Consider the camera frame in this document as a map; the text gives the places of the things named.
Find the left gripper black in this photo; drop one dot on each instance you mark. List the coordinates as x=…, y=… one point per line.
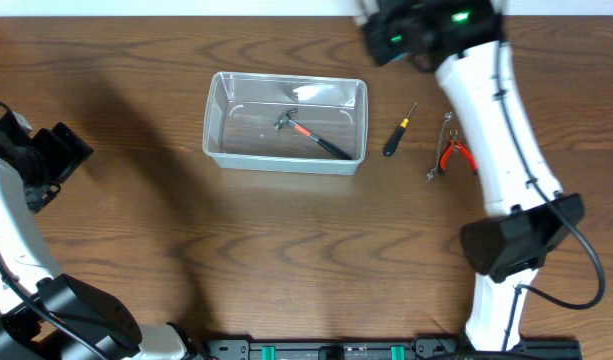
x=62, y=162

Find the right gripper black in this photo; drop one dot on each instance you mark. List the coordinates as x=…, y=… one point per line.
x=378, y=50

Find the silver double-ended wrench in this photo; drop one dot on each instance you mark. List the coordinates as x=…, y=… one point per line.
x=434, y=169

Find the black yellow screwdriver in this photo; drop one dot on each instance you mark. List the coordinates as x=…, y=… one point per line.
x=393, y=142

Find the red handled pliers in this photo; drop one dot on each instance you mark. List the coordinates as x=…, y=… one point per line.
x=456, y=146

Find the small hammer black red handle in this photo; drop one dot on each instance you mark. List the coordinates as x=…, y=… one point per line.
x=285, y=120

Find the clear plastic storage container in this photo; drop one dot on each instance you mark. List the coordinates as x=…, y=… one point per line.
x=242, y=107

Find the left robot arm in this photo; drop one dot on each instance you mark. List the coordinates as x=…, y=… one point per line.
x=45, y=313

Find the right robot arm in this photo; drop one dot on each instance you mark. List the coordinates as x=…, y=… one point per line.
x=527, y=212

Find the black mounting rail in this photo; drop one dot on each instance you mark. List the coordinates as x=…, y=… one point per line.
x=421, y=348

